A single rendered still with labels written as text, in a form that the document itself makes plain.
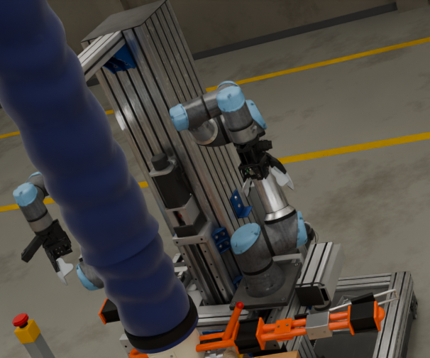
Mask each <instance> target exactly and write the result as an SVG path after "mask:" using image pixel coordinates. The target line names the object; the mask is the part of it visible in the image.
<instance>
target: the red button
mask: <svg viewBox="0 0 430 358"><path fill-rule="evenodd" d="M28 318H29V316H28V314H26V313H21V314H19V315H17V316H16V317H15V318H14V319H13V322H12V324H13V326H15V327H20V328H24V327H25V326H27V324H28V322H27V321H28Z"/></svg>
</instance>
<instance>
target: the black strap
mask: <svg viewBox="0 0 430 358"><path fill-rule="evenodd" d="M187 295H188V294H187ZM188 298H189V304H190V309H189V312H188V313H187V316H186V317H185V319H184V320H183V321H182V322H181V323H180V324H178V325H177V326H176V327H174V328H172V329H171V330H170V331H168V332H164V333H162V334H159V335H155V336H149V337H139V336H135V335H132V334H130V333H128V332H127V331H126V330H125V328H124V332H125V333H126V336H127V338H128V340H129V342H130V343H131V344H132V345H133V346H134V347H135V348H138V349H144V350H151V349H158V348H161V347H165V346H167V345H170V344H172V343H173V342H175V341H177V340H178V339H179V338H181V337H182V336H183V335H185V334H186V333H187V332H188V331H189V329H190V328H191V327H192V326H193V324H194V322H195V320H196V318H197V308H196V306H195V304H194V301H193V300H192V298H191V296H190V295H188Z"/></svg>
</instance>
